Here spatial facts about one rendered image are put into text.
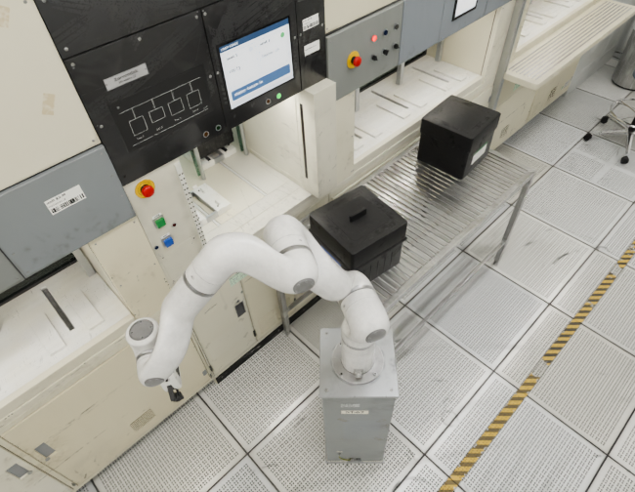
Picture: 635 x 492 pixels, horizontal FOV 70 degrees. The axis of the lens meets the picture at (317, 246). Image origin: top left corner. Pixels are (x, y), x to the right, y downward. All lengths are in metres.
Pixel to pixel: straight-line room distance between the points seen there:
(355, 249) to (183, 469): 1.39
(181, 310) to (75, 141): 0.56
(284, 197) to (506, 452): 1.60
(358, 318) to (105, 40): 0.99
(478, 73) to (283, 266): 2.33
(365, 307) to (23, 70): 1.04
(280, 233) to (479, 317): 1.92
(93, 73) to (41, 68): 0.12
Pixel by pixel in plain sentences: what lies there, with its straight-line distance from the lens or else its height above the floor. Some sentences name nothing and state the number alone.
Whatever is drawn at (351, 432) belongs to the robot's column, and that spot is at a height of 0.39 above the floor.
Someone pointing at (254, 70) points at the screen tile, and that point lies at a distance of 1.64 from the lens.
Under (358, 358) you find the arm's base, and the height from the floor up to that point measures 0.89.
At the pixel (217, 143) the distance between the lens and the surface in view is 2.36.
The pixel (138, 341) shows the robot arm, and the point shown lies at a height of 1.32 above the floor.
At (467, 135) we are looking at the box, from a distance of 2.32.
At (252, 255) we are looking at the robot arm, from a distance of 1.03.
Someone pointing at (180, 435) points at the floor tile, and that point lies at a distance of 2.56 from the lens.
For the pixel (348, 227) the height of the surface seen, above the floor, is 1.01.
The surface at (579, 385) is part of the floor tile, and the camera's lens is 2.82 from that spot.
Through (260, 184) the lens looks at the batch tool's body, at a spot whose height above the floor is 0.87.
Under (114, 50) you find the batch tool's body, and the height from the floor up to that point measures 1.78.
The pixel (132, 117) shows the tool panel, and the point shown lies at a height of 1.59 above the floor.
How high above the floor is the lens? 2.30
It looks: 48 degrees down
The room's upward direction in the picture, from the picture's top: 4 degrees counter-clockwise
